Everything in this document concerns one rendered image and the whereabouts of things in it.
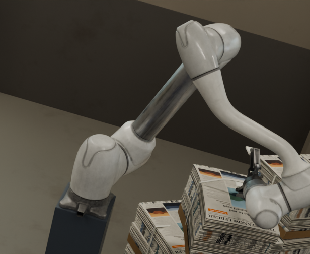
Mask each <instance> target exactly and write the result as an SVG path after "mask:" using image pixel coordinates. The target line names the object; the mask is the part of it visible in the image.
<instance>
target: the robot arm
mask: <svg viewBox="0 0 310 254"><path fill-rule="evenodd" d="M176 44H177V49H178V52H179V55H180V58H181V60H182V64H181V65H180V66H179V68H178V69H177V70H176V71H175V72H174V74H173V75H172V76H171V77H170V79H169V80H168V81H167V82H166V83H165V85H164V86H163V87H162V88H161V89H160V91H159V92H158V93H157V95H156V96H155V97H154V98H153V100H152V101H151V102H150V103H149V104H148V106H147V107H146V108H145V109H144V111H143V112H142V113H141V114H140V115H139V117H138V118H137V119H136V120H133V121H128V122H126V123H125V124H124V125H123V126H122V127H121V128H120V129H119V130H117V131H116V132H115V133H114V134H113V135H112V136H107V135H103V134H96V135H92V136H90V137H88V138H87V139H86V140H85V141H84V142H83V143H82V145H81V146H80V148H79V150H78V152H77V155H76V158H75V162H74V166H73V170H72V175H71V182H70V183H69V188H68V190H67V192H66V194H65V196H64V198H63V199H62V200H61V201H60V202H59V206H60V207H61V208H66V209H72V210H75V211H77V216H78V217H83V216H84V215H85V214H89V215H92V216H95V217H97V218H99V219H105V218H106V215H107V214H106V211H107V209H108V206H109V203H110V201H111V200H112V199H113V197H114V194H113V193H112V192H110V190H111V187H112V186H113V185H114V184H115V183H116V182H117V181H118V180H119V178H120V177H122V176H125V175H127V174H129V173H131V172H133V171H135V170H137V169H138V168H140V167H141V166H142V165H144V164H145V163H146V162H147V161H148V159H149V158H150V156H151V153H152V151H153V149H154V148H155V146H156V139H155V136H156V135H157V134H158V133H159V132H160V131H161V129H162V128H163V127H164V126H165V125H166V124H167V122H168V121H169V120H170V119H171V118H172V117H173V116H174V114H175V113H176V112H177V111H178V110H179V109H180V107H181V106H182V105H183V104H184V103H185V102H186V101H187V99H188V98H189V97H190V96H191V95H192V94H193V92H194V91H195V90H196V89H198V91H199V92H200V94H201V95H202V97H203V99H204V100H205V102H206V103H207V105H208V107H209V108H210V110H211V111H212V112H213V114H214V115H215V116H216V117H217V118H218V119H219V120H220V121H221V122H222V123H223V124H225V125H226V126H227V127H229V128H231V129H232V130H234V131H236V132H238V133H239V134H241V135H243V136H245V137H247V138H249V139H251V140H253V141H254V142H256V143H258V144H260V145H262V146H264V147H266V148H268V149H269V150H271V151H273V152H274V153H276V154H277V155H278V156H279V158H280V159H281V161H282V163H283V172H282V174H281V177H282V181H281V182H279V183H277V184H274V185H269V186H267V184H266V183H265V182H264V181H263V180H262V179H261V178H260V177H259V176H258V170H259V169H260V170H261V162H260V149H258V148H252V147H248V146H246V149H247V152H248V154H249V155H250V168H249V169H248V175H247V178H246V179H245V180H244V182H243V183H240V182H236V181H234V183H235V184H236V186H237V188H236V190H235V191H237V192H238V194H236V197H239V198H243V199H245V201H246V202H245V204H246V209H247V212H248V214H249V216H250V218H251V219H252V221H253V222H254V223H255V224H256V225H257V226H258V227H260V228H262V229H266V230H267V229H272V228H274V227H276V226H277V224H278V223H279V222H280V220H281V218H282V217H283V216H284V215H285V214H287V213H289V212H291V211H294V210H298V209H302V208H304V207H307V206H309V205H310V164H309V163H306V162H304V161H303V160H302V159H301V157H300V156H299V154H298V153H297V152H296V150H295V149H294V147H293V146H292V145H291V144H290V143H289V142H287V141H286V140H285V139H283V138H282V137H280V136H278V135H277V134H275V133H273V132H272V131H270V130H268V129H267V128H265V127H263V126H262V125H260V124H258V123H256V122H255V121H253V120H251V119H250V118H248V117H246V116H245V115H243V114H241V113H240V112H238V111H237V110H236V109H235V108H234V107H233V106H232V105H231V104H230V102H229V100H228V98H227V96H226V92H225V89H224V85H223V80H222V76H221V71H220V69H222V68H223V67H224V66H225V65H226V64H227V63H229V62H230V61H231V59H232V58H234V57H235V56H236V55H237V54H238V52H239V50H240V47H241V37H240V35H239V33H238V32H237V31H236V30H235V29H234V28H233V27H232V26H230V25H228V24H225V23H215V24H209V25H206V26H202V25H201V24H200V23H199V22H197V21H193V20H190V21H188V22H186V23H184V24H183V25H181V26H179V27H178V28H177V31H176ZM250 171H252V172H250Z"/></svg>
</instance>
